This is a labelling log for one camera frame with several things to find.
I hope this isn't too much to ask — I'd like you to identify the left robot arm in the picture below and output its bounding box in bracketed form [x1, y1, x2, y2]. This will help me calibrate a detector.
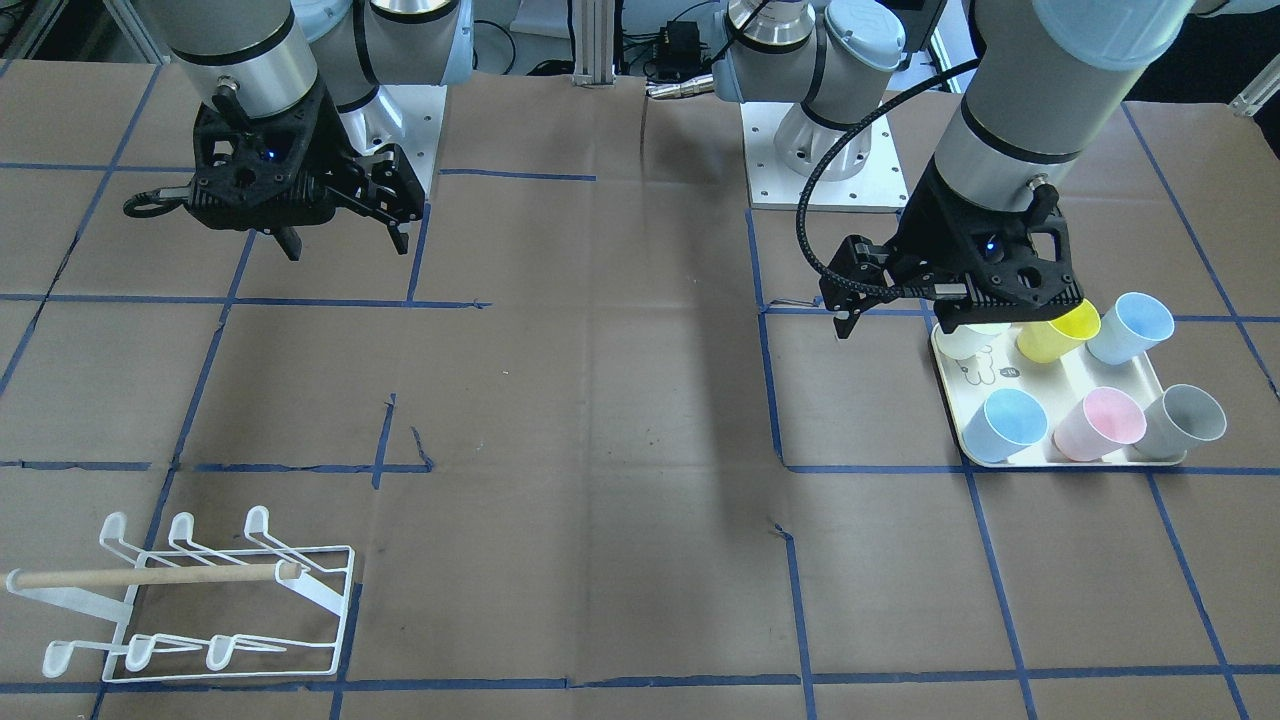
[710, 1, 1272, 338]

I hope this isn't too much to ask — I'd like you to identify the pink cup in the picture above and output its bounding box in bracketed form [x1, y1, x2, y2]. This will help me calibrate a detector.
[1052, 386, 1147, 462]

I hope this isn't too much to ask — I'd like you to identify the white cream cup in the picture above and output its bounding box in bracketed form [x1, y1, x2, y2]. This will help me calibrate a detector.
[934, 323, 1012, 360]

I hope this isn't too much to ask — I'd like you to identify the yellow cup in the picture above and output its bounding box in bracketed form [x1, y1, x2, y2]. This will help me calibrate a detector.
[1015, 300, 1101, 364]

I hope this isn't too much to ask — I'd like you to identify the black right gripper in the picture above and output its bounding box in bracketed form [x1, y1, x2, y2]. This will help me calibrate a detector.
[187, 77, 426, 263]

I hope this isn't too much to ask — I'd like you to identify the cream plastic tray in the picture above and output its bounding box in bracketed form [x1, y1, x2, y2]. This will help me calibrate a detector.
[931, 324, 1188, 470]

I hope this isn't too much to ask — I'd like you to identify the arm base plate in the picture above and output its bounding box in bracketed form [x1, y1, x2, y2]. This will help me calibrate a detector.
[340, 85, 448, 196]
[742, 97, 909, 213]

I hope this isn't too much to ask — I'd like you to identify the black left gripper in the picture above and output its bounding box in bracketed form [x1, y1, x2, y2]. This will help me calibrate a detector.
[819, 161, 1085, 340]

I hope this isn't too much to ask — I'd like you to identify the light blue cup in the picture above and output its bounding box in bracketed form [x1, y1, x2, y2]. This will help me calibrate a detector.
[1085, 292, 1176, 366]
[961, 388, 1050, 464]

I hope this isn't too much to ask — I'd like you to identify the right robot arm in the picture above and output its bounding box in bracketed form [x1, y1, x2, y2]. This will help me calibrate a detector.
[123, 1, 474, 260]

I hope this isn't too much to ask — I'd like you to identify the grey cup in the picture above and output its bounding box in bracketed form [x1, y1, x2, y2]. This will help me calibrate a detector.
[1134, 384, 1228, 460]

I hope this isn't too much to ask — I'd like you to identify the black electronics box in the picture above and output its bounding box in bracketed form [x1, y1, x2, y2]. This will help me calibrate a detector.
[643, 20, 705, 83]

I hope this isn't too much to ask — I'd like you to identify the black braided cable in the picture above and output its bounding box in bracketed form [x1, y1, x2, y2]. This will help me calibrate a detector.
[796, 58, 980, 301]

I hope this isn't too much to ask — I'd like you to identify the white wire cup rack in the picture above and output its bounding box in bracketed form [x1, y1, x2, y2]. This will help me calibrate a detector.
[5, 505, 356, 684]

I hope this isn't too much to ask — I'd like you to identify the aluminium frame post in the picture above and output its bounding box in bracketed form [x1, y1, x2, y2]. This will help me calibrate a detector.
[567, 1, 621, 87]

